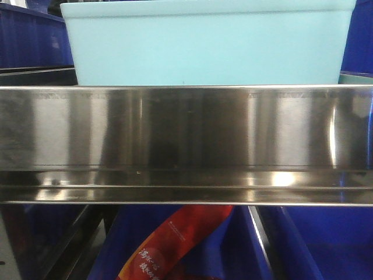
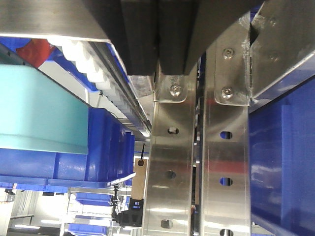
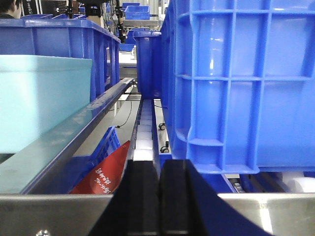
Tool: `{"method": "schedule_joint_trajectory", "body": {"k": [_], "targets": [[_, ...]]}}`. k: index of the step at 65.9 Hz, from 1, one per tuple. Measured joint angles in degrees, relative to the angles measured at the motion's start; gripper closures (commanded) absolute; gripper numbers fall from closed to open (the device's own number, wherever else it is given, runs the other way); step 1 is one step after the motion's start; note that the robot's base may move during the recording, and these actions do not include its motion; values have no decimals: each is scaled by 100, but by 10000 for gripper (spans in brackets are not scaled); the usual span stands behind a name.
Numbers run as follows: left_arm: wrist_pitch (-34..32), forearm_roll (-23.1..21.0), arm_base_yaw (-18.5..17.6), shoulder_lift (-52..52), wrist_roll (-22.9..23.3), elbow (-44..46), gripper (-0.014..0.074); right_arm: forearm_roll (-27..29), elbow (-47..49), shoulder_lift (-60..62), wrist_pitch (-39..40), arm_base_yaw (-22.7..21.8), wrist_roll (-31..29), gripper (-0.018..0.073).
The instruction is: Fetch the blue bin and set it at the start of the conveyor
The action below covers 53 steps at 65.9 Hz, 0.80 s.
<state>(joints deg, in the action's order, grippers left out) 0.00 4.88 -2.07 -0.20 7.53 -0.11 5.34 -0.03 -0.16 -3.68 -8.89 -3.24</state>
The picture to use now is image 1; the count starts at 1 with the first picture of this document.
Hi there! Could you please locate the dark blue bin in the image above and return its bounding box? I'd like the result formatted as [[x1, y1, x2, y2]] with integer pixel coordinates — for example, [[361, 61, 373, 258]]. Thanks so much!
[[88, 205, 274, 279], [1, 3, 73, 68], [259, 206, 372, 279], [342, 1, 372, 75]]

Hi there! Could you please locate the red printed snack bag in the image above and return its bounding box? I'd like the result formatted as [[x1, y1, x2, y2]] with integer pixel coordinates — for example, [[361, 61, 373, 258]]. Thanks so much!
[[116, 205, 233, 279]]

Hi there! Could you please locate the dark blue bin lower right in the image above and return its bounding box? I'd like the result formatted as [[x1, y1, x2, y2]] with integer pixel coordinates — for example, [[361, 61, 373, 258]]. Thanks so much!
[[259, 206, 372, 279]]

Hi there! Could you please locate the stainless steel shelf rail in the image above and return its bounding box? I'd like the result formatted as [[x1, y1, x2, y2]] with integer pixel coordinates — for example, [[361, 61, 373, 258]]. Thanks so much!
[[1, 85, 372, 207]]

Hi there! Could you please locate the dark blue bin upper right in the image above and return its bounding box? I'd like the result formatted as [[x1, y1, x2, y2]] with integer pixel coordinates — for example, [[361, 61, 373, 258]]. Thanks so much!
[[342, 1, 372, 75]]

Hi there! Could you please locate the dark blue bin lower middle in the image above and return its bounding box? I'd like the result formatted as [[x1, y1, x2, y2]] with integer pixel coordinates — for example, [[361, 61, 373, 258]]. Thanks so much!
[[88, 205, 274, 279]]

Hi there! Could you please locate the dark blue bin upper left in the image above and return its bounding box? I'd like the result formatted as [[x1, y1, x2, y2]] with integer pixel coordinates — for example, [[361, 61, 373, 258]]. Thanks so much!
[[1, 3, 73, 68]]

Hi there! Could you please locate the steel shelf divider bar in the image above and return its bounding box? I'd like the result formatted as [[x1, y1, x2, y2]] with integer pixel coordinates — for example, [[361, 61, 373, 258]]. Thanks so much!
[[247, 206, 284, 279]]

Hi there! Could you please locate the light blue plastic bin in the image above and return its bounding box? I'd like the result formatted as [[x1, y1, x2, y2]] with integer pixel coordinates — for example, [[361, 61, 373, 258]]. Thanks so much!
[[61, 1, 356, 86]]

